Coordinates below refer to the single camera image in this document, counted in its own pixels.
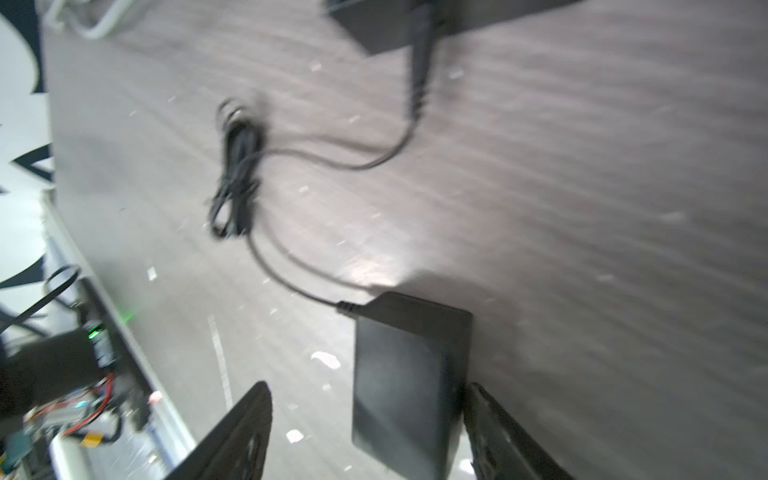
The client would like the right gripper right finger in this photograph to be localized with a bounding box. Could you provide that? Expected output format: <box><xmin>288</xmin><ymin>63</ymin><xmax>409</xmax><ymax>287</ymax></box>
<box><xmin>463</xmin><ymin>382</ymin><xmax>573</xmax><ymax>480</ymax></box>

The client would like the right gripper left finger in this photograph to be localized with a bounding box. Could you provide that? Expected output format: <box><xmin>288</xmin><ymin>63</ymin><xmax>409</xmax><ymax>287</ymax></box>
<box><xmin>166</xmin><ymin>381</ymin><xmax>273</xmax><ymax>480</ymax></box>

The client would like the small black adapter with cable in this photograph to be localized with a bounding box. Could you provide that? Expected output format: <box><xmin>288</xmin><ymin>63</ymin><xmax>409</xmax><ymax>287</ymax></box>
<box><xmin>206</xmin><ymin>0</ymin><xmax>475</xmax><ymax>480</ymax></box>

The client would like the grey ethernet cable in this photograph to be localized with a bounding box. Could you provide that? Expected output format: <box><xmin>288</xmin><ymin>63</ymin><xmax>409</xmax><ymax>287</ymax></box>
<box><xmin>41</xmin><ymin>0</ymin><xmax>151</xmax><ymax>42</ymax></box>

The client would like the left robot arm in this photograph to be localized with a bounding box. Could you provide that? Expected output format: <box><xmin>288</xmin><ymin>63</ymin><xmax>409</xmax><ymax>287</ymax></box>
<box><xmin>1</xmin><ymin>265</ymin><xmax>103</xmax><ymax>428</ymax></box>

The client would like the front aluminium rail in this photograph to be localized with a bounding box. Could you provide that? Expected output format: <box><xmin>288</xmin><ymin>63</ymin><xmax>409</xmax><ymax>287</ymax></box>
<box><xmin>41</xmin><ymin>189</ymin><xmax>196</xmax><ymax>472</ymax></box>

